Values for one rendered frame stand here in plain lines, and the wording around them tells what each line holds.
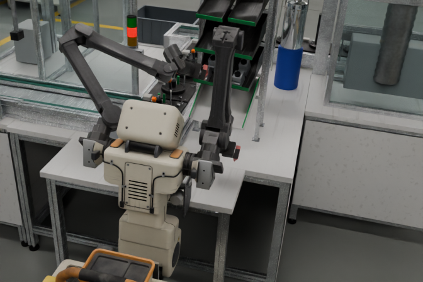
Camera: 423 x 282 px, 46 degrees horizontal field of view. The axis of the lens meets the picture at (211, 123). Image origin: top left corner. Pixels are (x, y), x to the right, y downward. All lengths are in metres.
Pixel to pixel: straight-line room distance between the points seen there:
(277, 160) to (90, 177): 0.90
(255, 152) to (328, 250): 1.06
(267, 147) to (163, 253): 0.87
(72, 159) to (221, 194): 0.74
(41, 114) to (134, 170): 1.09
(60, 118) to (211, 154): 1.13
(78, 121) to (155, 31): 2.06
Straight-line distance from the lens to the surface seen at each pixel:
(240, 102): 2.49
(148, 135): 1.72
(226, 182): 2.28
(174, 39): 3.76
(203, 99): 2.52
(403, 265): 3.41
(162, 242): 1.98
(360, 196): 3.29
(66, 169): 2.39
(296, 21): 3.08
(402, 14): 2.90
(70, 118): 2.67
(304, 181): 3.25
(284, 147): 2.59
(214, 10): 2.34
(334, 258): 3.29
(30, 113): 2.78
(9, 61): 3.65
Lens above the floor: 2.18
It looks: 29 degrees down
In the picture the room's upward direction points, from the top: 4 degrees clockwise
